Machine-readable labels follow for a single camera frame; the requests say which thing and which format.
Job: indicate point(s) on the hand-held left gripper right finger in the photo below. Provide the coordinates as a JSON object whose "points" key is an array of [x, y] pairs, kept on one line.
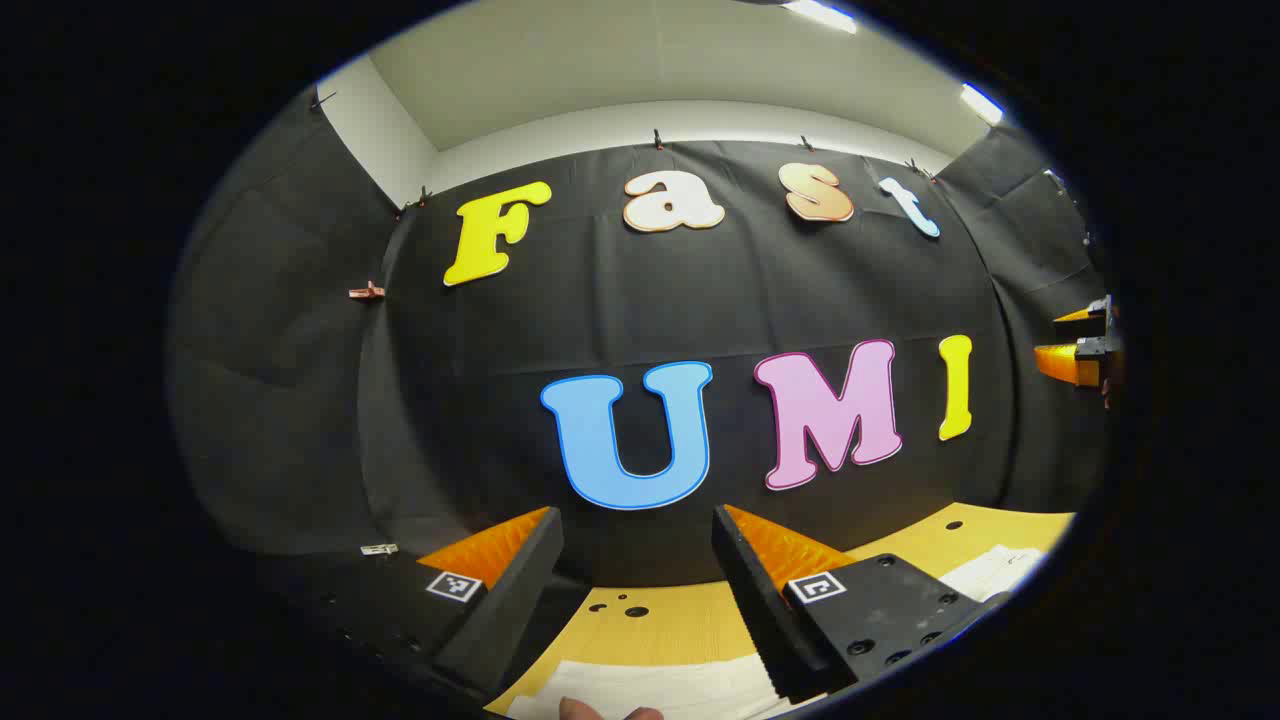
{"points": [[760, 610]]}

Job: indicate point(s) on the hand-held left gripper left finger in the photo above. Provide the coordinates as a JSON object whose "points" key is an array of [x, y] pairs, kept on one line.
{"points": [[505, 620]]}

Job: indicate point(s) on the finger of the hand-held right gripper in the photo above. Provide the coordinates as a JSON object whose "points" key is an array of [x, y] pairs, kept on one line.
{"points": [[1082, 316], [1065, 364]]}

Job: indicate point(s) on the white jeans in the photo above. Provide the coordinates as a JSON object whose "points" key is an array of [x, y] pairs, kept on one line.
{"points": [[680, 690]]}

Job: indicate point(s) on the white spring clip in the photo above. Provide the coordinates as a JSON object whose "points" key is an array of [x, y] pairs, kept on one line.
{"points": [[379, 549]]}

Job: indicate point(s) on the ceiling light panel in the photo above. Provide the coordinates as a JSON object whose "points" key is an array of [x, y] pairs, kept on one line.
{"points": [[822, 14], [981, 103]]}

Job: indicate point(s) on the black backdrop cloth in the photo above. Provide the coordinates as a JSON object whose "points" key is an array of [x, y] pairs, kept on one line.
{"points": [[560, 300]]}

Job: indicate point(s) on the copper spring clip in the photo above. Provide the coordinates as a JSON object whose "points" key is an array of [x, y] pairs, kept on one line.
{"points": [[367, 292]]}

